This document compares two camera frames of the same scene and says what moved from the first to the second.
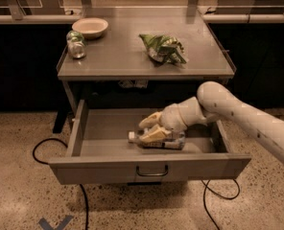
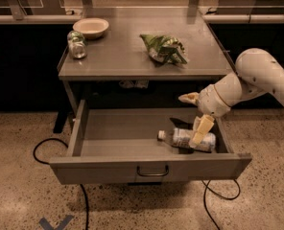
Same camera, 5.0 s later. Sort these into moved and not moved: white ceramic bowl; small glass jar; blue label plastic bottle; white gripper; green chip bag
Moved: blue label plastic bottle; white gripper
Not moved: green chip bag; small glass jar; white ceramic bowl
